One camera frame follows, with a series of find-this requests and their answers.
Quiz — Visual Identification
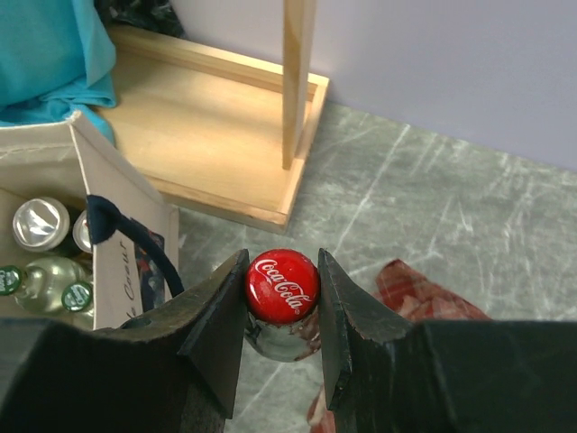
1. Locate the left green cap clear bottle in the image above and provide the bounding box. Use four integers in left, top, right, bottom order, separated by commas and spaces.
1, 256, 92, 317

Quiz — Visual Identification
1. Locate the turquoise t-shirt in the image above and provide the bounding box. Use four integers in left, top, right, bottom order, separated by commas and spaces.
1, 1, 116, 140

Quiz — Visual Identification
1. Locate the wooden clothes rack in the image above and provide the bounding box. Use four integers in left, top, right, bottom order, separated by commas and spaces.
101, 1, 329, 233

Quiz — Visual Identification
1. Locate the beige canvas tote bag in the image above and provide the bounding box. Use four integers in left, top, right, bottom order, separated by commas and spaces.
1, 112, 184, 330

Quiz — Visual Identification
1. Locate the silver top drink can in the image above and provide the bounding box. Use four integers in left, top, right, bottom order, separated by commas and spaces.
12, 197, 81, 258

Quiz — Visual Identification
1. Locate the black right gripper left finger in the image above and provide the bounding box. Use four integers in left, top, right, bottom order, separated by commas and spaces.
1, 250, 249, 432

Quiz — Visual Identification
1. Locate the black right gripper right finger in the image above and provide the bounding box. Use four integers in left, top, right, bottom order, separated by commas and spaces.
317, 250, 576, 432

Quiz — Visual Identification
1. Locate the right green cap clear bottle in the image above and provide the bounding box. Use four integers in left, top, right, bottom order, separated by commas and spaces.
61, 281, 95, 331

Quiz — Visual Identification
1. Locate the red tab drink can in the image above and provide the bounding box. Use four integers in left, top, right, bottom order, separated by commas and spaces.
72, 210, 93, 258

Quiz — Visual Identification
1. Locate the dark floral patterned shirt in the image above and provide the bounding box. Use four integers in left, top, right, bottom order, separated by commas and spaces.
94, 0, 186, 39

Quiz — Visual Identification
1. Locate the green cap clear bottle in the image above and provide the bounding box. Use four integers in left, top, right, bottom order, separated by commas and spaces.
1, 256, 92, 317
61, 281, 95, 331

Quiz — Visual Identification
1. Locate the red plaid cloth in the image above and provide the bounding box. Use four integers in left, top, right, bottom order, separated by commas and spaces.
306, 257, 493, 433

